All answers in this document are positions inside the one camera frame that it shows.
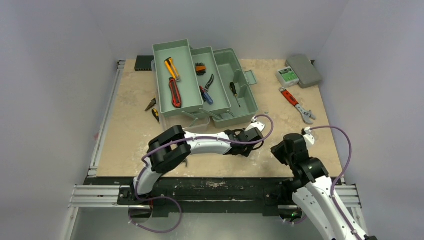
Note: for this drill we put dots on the black yellow stubby screwdriver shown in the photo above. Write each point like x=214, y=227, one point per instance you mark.
x=234, y=92

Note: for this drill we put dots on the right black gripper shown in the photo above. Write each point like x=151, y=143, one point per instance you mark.
x=282, y=151

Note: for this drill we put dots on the red adjustable wrench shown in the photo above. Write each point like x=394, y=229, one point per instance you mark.
x=307, y=116

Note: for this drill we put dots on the yellow handled pliers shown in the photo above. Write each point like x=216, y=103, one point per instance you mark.
x=172, y=69

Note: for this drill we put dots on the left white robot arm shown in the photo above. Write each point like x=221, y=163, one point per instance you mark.
x=172, y=147

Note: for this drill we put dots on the aluminium rail frame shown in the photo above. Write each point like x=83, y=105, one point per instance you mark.
x=90, y=197

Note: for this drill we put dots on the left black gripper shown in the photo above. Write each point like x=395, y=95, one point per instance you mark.
x=245, y=153

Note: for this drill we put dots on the orange hex key set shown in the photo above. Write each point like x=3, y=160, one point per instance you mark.
x=200, y=69

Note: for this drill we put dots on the yellow black needle pliers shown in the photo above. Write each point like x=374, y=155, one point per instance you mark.
x=152, y=103

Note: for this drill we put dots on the blue red screwdriver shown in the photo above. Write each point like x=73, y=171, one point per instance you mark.
x=206, y=97

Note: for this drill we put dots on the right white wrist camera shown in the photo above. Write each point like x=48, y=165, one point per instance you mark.
x=308, y=137

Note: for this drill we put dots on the black pruning shears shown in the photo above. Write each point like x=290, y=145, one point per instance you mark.
x=209, y=83

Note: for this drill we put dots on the green white screw box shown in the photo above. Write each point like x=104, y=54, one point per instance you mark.
x=287, y=77

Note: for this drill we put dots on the translucent green tool box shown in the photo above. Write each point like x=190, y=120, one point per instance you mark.
x=199, y=86

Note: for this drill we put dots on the grey plastic case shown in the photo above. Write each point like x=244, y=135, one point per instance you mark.
x=304, y=69

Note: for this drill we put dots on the red black utility knife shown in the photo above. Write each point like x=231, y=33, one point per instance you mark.
x=175, y=94

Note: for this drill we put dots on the black handled screwdriver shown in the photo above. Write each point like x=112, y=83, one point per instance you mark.
x=155, y=114

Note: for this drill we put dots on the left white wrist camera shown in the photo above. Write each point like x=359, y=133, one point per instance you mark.
x=255, y=124

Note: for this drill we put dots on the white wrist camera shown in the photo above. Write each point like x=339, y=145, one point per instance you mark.
x=308, y=137
x=255, y=124

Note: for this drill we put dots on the black network switch box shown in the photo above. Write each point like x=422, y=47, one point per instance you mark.
x=143, y=63

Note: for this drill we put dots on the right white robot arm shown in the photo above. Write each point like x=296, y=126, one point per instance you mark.
x=313, y=191

